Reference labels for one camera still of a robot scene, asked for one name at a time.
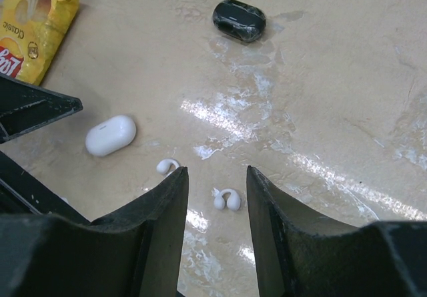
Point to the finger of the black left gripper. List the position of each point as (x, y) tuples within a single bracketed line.
[(25, 107), (21, 193)]

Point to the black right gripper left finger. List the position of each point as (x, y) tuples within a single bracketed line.
[(133, 251)]

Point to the black earbud charging case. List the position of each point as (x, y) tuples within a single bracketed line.
[(239, 20)]

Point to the white earbud charging case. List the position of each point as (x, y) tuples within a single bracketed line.
[(111, 135)]

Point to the yellow Lays chip bag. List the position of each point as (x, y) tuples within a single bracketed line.
[(31, 33)]

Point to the white clip earbud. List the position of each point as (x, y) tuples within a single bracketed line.
[(166, 166), (227, 198)]

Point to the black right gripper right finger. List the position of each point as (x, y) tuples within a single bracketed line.
[(301, 252)]

